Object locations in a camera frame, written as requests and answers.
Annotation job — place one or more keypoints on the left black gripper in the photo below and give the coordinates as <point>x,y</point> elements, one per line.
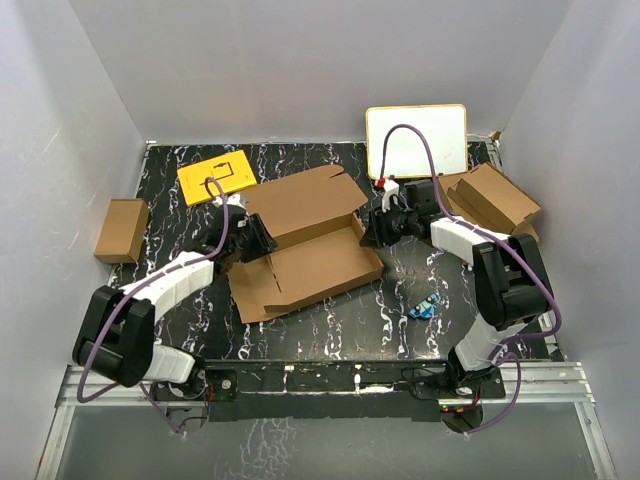
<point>264,244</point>

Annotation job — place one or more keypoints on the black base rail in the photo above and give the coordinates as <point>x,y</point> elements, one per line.
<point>420,390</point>

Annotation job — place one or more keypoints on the white board yellow frame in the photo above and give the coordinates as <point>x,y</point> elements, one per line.
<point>406,141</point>

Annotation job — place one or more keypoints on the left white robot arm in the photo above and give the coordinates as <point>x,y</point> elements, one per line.
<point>117,336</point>

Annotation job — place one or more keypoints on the yellow pad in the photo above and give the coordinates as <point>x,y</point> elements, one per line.
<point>232,171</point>

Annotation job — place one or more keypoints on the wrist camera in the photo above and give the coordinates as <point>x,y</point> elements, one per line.
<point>390,189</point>
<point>236,205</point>

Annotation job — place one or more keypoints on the cardboard box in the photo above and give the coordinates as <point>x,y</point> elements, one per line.
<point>121,236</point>
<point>485,197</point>
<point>312,215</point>
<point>526,229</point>

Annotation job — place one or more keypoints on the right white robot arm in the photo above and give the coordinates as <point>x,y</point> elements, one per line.
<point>511,284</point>

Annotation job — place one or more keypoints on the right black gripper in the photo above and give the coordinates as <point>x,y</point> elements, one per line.
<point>378,237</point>

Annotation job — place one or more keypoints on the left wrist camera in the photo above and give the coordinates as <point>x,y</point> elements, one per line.
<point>236,205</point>

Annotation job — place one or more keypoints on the blue toy car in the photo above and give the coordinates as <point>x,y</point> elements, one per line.
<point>426,309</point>

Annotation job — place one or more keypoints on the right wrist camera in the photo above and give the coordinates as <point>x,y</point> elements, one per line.
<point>390,189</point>

